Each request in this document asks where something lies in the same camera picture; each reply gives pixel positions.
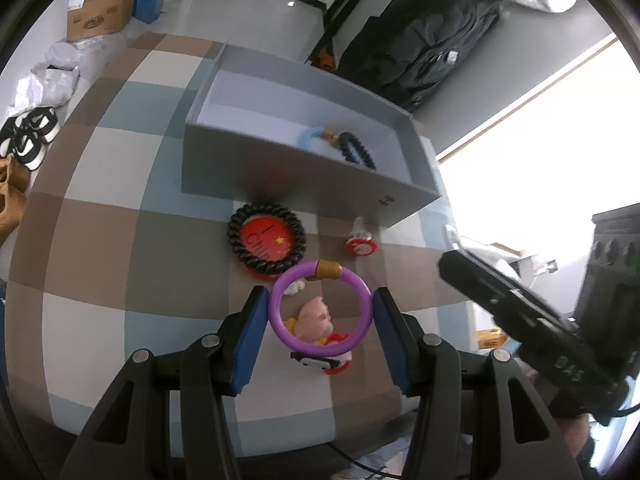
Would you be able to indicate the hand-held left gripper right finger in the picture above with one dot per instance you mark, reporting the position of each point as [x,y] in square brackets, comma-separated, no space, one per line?
[390,340]

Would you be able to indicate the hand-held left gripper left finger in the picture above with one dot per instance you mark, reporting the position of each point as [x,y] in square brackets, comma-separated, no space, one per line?
[250,335]

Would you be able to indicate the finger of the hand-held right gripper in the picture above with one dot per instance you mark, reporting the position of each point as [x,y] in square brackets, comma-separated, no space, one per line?
[470,272]

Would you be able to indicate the small red ornament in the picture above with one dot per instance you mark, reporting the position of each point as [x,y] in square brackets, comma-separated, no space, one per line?
[340,362]

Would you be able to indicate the black and white penguin charm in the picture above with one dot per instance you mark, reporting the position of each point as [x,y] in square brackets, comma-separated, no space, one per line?
[310,360]

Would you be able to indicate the small white charm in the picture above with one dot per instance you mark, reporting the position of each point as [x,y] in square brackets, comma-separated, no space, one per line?
[295,287]

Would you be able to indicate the pink pig toy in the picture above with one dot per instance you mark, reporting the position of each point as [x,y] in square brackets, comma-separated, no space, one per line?
[315,320]

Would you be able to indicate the red round badge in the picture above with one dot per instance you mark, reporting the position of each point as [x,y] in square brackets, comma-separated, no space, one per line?
[265,240]

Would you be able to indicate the red and white charm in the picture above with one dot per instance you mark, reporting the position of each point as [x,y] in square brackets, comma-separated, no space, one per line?
[361,247]

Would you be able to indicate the grey storage box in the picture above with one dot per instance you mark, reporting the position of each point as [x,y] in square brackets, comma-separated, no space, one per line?
[250,170]

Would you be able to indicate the checkered tablecloth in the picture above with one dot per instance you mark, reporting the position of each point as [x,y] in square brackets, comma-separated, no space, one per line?
[100,240]

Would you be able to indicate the black backpack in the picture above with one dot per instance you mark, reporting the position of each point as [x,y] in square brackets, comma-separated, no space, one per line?
[425,35]

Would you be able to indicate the small orange object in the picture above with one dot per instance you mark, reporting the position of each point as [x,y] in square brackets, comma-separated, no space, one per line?
[325,61]

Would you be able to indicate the brown shoe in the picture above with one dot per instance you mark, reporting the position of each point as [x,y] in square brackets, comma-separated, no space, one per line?
[10,215]
[15,175]

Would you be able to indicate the black and white sandal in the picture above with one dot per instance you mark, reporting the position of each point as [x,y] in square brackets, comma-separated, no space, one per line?
[25,147]
[42,125]

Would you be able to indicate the white plastic bag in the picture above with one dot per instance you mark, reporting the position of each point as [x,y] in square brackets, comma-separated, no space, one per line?
[50,85]

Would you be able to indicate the brown cardboard box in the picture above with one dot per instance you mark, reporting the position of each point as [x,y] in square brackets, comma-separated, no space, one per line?
[100,10]

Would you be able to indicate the black sliding door frame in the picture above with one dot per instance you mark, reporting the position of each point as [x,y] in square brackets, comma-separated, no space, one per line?
[350,0]

